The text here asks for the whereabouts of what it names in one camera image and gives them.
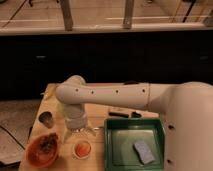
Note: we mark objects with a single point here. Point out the green plastic toy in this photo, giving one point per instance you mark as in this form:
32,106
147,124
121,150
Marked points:
60,108

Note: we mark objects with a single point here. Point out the white ribbed gripper body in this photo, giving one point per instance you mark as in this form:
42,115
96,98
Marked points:
75,117

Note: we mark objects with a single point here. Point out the small black object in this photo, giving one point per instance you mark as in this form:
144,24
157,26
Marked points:
136,115

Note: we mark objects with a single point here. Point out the grey metal cup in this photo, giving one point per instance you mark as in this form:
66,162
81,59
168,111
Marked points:
46,119

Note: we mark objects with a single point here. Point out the black marker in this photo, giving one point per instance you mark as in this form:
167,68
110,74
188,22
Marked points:
118,114

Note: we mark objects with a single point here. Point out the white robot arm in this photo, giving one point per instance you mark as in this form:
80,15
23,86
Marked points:
187,109

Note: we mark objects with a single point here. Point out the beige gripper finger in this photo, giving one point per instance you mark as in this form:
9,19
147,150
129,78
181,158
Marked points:
90,130
67,135

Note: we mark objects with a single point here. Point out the orange bowl with food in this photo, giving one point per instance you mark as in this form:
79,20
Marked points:
43,151

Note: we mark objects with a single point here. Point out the green plastic bin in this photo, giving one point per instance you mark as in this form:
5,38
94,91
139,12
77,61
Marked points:
121,134

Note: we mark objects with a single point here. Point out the blue sponge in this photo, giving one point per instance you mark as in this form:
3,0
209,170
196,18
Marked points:
144,152

